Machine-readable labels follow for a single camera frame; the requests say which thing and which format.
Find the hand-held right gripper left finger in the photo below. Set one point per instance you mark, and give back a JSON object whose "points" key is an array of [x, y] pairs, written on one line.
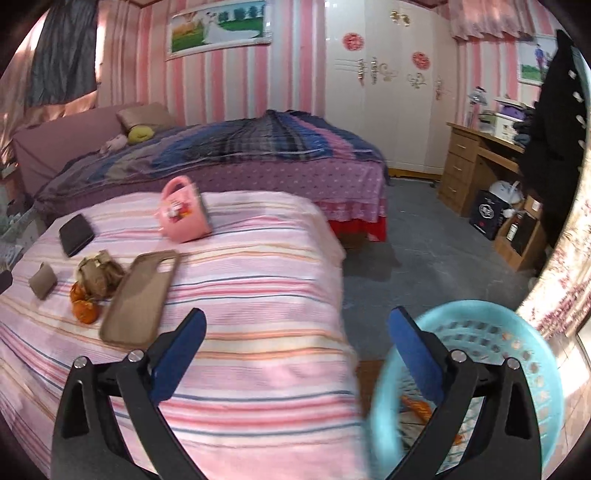
{"points": [[182, 355]]}

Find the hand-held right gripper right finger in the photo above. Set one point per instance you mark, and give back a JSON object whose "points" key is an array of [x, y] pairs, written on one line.
{"points": [[415, 350]]}

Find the orange snack packet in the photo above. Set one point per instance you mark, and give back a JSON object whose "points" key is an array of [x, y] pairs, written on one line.
{"points": [[418, 407]]}

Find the light blue plastic basket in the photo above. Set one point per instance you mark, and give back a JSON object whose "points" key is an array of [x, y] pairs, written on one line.
{"points": [[485, 323]]}

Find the brown wrapper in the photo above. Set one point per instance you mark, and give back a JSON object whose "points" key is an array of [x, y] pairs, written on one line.
{"points": [[99, 274]]}

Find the brown phone case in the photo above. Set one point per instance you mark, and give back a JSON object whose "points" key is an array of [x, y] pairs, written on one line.
{"points": [[138, 300]]}

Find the pink striped tablecloth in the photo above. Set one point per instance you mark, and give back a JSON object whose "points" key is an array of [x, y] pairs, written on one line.
{"points": [[254, 286]]}

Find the pink cartoon mug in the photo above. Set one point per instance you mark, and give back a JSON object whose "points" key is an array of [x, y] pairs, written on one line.
{"points": [[184, 221]]}

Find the black printed box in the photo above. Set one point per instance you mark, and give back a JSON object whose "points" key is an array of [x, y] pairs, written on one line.
{"points": [[487, 214]]}

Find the dark glass bottle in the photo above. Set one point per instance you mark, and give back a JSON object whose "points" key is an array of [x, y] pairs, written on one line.
{"points": [[513, 228]]}

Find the black smartphone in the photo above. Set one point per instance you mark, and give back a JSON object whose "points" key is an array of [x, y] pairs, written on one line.
{"points": [[76, 234]]}

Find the bed with purple dotted sheet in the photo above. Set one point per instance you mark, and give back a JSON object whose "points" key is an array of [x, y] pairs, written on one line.
{"points": [[351, 184]]}

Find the wooden desk with drawers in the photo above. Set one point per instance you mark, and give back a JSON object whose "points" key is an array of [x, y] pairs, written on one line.
{"points": [[461, 166]]}

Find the bed with striped blanket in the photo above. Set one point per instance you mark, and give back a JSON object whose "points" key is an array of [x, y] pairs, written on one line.
{"points": [[231, 143]]}

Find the pink plush toy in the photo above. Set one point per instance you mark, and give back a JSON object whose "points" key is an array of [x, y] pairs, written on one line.
{"points": [[113, 144]]}

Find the yellow-green plush toy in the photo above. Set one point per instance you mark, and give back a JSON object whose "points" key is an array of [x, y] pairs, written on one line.
{"points": [[141, 134]]}

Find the black coat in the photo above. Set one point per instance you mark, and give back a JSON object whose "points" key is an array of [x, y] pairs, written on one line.
{"points": [[554, 161]]}

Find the white wardrobe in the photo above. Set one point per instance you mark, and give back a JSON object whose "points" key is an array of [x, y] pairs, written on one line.
{"points": [[392, 115]]}

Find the beige pillow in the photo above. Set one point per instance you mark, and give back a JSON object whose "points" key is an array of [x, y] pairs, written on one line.
{"points": [[145, 117]]}

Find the white storage box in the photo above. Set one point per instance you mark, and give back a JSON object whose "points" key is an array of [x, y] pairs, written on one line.
{"points": [[505, 127]]}

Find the mauve covered headboard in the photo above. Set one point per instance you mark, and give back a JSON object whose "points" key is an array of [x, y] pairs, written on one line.
{"points": [[60, 143]]}

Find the desk lamp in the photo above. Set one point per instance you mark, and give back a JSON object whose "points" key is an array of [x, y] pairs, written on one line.
{"points": [[476, 97]]}

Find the purple box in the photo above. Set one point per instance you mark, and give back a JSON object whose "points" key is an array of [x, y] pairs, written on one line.
{"points": [[515, 107]]}

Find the shiny pink curtain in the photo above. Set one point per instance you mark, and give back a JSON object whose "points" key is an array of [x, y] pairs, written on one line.
{"points": [[120, 55]]}

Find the small framed couple photo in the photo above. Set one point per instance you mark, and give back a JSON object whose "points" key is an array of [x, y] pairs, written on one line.
{"points": [[531, 60]]}

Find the dark grey curtain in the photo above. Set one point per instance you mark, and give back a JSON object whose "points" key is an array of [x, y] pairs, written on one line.
{"points": [[62, 50]]}

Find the framed wedding photo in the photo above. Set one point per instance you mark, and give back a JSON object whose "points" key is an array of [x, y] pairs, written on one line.
{"points": [[217, 27]]}

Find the pink floral valance curtain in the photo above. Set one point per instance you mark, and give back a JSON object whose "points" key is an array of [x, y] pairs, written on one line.
{"points": [[489, 18]]}

